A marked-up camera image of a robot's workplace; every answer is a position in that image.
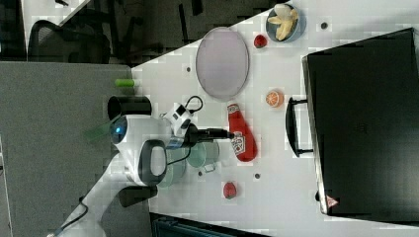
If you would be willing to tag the green mug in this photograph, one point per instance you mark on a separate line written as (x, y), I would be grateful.
(204, 156)

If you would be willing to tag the blue bowl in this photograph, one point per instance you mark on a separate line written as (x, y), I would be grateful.
(298, 27)

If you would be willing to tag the small red strawberry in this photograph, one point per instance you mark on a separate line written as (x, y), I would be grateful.
(260, 41)

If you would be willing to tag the black utensil holder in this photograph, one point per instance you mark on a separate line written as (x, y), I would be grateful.
(133, 105)

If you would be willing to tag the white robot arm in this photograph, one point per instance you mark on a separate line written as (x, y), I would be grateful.
(142, 142)

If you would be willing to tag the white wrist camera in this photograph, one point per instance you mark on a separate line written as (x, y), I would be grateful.
(179, 117)

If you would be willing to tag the green spatula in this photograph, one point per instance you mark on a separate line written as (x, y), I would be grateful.
(98, 131)

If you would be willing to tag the red ketchup bottle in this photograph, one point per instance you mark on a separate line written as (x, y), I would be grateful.
(243, 142)

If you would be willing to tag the orange slice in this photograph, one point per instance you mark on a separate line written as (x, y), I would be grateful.
(274, 99)

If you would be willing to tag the grey oval plate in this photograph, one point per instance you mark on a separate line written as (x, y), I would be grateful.
(222, 63)

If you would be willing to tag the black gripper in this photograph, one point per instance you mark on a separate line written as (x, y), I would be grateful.
(194, 135)

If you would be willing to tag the peeled banana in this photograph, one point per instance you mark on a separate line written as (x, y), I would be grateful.
(285, 17)

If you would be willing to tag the green cylinder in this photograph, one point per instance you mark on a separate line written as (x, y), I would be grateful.
(124, 83)

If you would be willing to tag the black office chair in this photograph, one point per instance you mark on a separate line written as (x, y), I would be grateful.
(51, 43)

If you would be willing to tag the large red strawberry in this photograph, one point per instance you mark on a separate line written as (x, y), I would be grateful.
(229, 190)

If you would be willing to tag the green strainer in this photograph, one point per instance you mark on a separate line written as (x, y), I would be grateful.
(174, 172)

